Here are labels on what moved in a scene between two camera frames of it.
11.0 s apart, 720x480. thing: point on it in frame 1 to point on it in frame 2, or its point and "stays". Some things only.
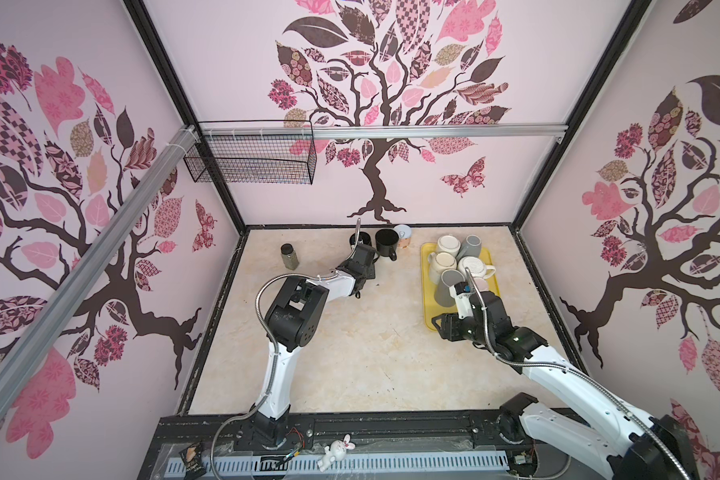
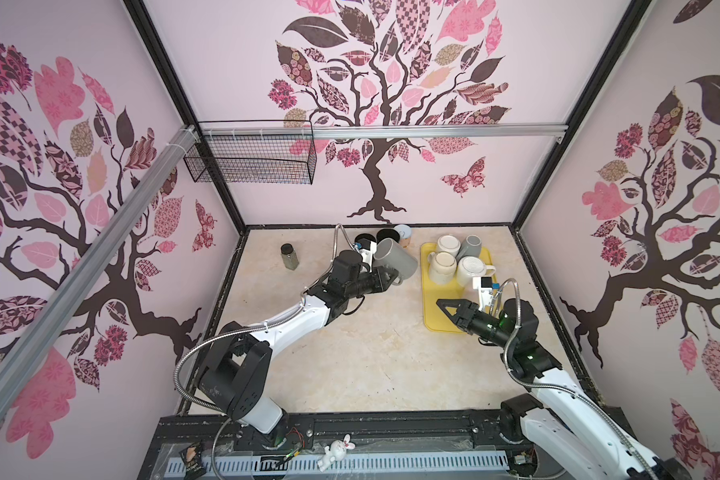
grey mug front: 449,278 to 388,253
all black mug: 387,241 stays
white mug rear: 449,243 stays
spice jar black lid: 289,256 stays
